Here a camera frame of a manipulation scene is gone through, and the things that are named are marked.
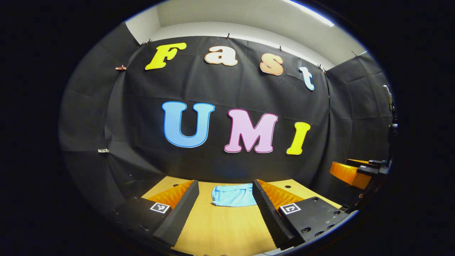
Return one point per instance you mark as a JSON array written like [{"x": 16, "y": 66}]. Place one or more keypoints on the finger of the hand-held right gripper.
[{"x": 350, "y": 175}]

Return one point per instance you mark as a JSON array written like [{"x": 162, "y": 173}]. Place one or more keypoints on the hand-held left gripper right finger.
[{"x": 266, "y": 213}]

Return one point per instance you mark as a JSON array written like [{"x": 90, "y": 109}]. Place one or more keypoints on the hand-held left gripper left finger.
[{"x": 183, "y": 213}]

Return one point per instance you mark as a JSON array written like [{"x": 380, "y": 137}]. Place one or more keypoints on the light blue T-shirt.
[{"x": 233, "y": 195}]

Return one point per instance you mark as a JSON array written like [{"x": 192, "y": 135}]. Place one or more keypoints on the small silver cloth clip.
[{"x": 103, "y": 150}]

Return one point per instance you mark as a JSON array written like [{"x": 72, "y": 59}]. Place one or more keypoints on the black backdrop cloth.
[{"x": 220, "y": 89}]

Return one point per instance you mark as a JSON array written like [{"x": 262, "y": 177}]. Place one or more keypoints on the small red cloth clip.
[{"x": 121, "y": 67}]

